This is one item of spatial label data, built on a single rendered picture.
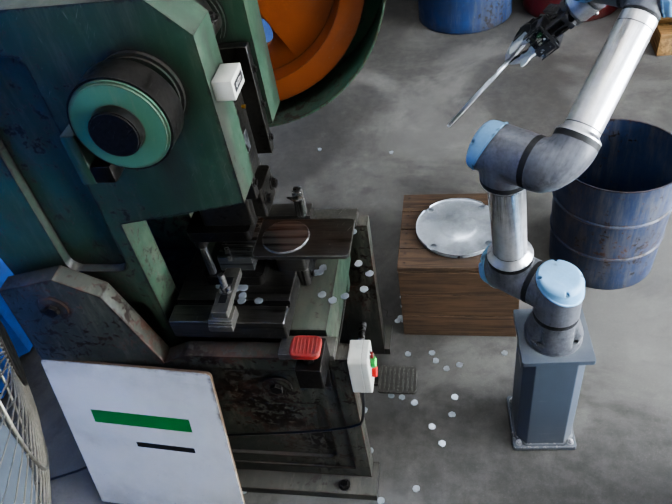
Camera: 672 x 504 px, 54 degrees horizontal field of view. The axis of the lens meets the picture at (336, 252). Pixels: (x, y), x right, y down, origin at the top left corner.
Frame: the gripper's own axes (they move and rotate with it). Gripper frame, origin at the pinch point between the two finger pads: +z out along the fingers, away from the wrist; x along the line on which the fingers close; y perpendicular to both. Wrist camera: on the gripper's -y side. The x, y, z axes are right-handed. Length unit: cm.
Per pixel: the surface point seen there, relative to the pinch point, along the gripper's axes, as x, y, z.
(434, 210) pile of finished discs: 29, -13, 67
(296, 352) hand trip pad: 0, 84, 40
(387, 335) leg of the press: 46, 21, 96
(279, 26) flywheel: -49, 17, 30
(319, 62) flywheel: -35.7, 17.9, 28.7
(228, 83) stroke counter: -47, 69, 6
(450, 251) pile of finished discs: 37, 6, 59
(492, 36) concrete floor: 37, -212, 109
